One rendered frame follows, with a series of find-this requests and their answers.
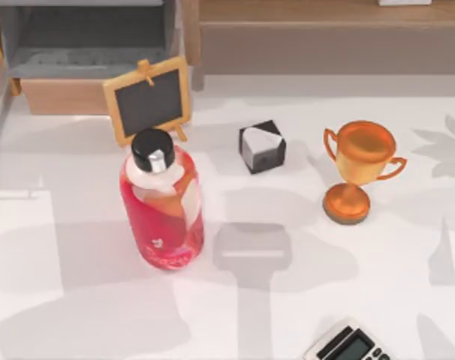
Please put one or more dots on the bronze trophy cup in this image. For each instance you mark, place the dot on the bronze trophy cup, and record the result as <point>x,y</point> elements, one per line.
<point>359,157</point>

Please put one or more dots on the wooden framed blackboard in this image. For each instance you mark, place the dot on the wooden framed blackboard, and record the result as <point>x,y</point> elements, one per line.
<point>148,101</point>

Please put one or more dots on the wooden shelf unit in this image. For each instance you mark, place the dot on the wooden shelf unit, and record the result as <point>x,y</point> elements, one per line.
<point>325,37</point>

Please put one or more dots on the black and white cube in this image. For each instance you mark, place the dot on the black and white cube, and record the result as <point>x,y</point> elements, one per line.
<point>263,150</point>

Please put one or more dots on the red bottle with black cap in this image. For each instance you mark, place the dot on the red bottle with black cap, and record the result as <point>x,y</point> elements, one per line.
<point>163,221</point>

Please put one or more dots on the white calculator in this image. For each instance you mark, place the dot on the white calculator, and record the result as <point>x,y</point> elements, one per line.
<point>353,343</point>

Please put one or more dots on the pale wooden drawer front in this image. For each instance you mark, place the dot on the pale wooden drawer front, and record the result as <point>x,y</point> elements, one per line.
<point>62,95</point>

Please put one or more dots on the pulled out grey drawer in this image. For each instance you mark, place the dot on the pulled out grey drawer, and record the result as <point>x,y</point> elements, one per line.
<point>85,41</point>

